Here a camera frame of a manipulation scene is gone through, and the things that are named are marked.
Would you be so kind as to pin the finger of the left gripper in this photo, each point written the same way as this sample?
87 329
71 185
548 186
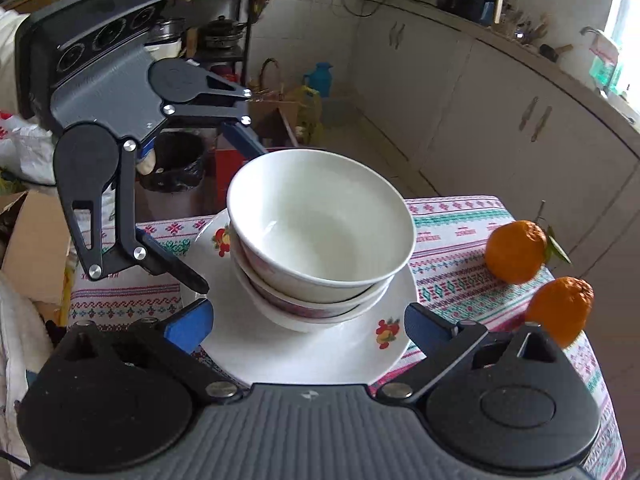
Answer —
159 260
243 139

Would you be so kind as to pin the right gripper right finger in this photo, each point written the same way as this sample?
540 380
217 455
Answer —
445 346

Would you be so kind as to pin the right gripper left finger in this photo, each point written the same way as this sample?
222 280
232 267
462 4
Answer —
168 346

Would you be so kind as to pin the white plate with stain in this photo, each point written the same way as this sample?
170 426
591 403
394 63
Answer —
250 348

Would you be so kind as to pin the white bowl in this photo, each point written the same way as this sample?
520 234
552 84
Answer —
347 309
297 323
318 226

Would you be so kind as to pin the white kitchen cabinets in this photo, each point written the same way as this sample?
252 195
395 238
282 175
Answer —
474 113

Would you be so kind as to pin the red cardboard box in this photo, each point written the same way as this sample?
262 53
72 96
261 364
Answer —
227 164

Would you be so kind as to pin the black trash bin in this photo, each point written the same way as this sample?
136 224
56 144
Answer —
179 163

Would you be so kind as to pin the blue thermos jug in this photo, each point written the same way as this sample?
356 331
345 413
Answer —
320 79

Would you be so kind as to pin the white red plastic bag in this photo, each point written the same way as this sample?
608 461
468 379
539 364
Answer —
26 150

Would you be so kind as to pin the orange with leaf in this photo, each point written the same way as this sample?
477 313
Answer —
516 252

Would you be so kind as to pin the black metal shelf rack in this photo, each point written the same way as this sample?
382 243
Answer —
213 33

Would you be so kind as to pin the bumpy orange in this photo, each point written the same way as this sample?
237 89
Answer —
561 308

